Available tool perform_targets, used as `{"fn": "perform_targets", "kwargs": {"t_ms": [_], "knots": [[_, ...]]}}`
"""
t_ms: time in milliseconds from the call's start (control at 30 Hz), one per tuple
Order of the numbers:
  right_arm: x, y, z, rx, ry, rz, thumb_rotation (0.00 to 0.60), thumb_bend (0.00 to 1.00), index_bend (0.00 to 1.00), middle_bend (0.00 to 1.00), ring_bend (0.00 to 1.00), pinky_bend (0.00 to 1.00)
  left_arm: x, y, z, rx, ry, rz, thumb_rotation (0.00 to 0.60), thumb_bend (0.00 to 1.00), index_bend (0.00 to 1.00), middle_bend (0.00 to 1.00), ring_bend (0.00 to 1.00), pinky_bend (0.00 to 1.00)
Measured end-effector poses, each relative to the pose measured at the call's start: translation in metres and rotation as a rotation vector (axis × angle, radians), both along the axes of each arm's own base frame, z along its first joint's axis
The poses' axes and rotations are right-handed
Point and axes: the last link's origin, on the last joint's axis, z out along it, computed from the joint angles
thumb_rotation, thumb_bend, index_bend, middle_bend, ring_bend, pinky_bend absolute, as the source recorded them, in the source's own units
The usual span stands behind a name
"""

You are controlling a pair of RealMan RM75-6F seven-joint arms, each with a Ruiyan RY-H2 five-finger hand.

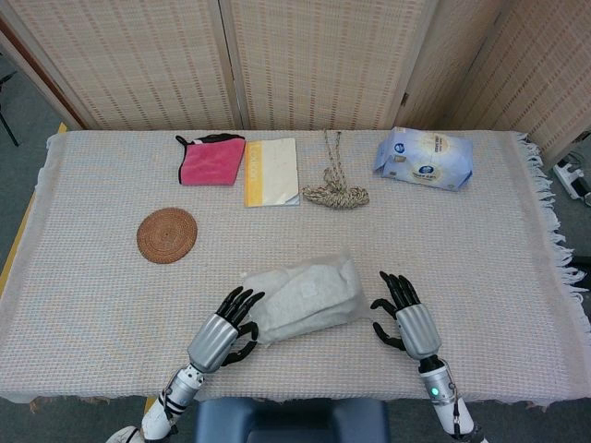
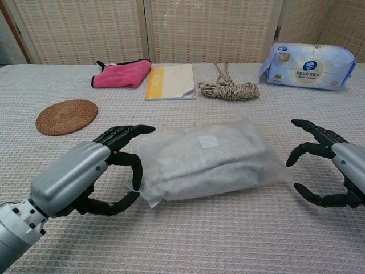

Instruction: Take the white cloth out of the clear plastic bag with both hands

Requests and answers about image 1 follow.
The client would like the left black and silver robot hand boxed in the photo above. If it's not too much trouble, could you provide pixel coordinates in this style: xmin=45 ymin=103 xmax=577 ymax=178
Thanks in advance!
xmin=186 ymin=285 xmax=267 ymax=374

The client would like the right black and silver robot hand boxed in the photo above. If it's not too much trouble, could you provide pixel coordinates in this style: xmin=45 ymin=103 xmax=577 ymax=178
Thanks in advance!
xmin=370 ymin=270 xmax=443 ymax=362

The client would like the translucent plastic bag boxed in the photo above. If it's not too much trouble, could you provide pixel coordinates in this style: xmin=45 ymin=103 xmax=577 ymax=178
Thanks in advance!
xmin=240 ymin=249 xmax=377 ymax=349

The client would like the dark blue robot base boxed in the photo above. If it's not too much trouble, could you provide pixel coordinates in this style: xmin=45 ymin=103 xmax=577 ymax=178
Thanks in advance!
xmin=192 ymin=397 xmax=392 ymax=443

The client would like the round brown rattan coaster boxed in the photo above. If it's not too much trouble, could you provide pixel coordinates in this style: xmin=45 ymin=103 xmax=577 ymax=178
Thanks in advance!
xmin=136 ymin=207 xmax=199 ymax=266

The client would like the white waffle-weave tablecloth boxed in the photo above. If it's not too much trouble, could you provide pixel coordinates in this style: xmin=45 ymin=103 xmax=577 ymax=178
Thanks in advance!
xmin=0 ymin=128 xmax=591 ymax=410

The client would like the blue tissue pack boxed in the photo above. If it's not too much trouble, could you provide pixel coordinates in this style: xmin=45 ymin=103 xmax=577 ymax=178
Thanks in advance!
xmin=372 ymin=126 xmax=475 ymax=194

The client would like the pink cloth with black trim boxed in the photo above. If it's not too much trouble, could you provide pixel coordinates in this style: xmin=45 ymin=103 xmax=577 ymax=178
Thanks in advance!
xmin=175 ymin=132 xmax=247 ymax=187

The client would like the white and yellow notebook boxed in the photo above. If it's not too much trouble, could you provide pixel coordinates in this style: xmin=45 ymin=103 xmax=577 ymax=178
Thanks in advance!
xmin=243 ymin=137 xmax=302 ymax=209

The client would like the white equipment on floor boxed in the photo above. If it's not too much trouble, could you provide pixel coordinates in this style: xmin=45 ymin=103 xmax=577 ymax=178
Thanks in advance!
xmin=552 ymin=153 xmax=591 ymax=207

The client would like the yellow-edged table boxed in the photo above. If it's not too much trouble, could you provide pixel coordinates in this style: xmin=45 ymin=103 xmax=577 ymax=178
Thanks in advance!
xmin=0 ymin=121 xmax=69 ymax=297

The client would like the woven folding screen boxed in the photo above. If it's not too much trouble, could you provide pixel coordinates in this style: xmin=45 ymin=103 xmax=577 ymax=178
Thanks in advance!
xmin=0 ymin=0 xmax=591 ymax=161

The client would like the black stand leg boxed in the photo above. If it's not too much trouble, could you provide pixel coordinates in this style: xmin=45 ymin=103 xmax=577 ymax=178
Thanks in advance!
xmin=0 ymin=53 xmax=22 ymax=149

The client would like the beige and black twisted rope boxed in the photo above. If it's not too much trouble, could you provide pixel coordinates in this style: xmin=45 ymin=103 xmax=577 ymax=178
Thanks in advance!
xmin=301 ymin=127 xmax=371 ymax=210

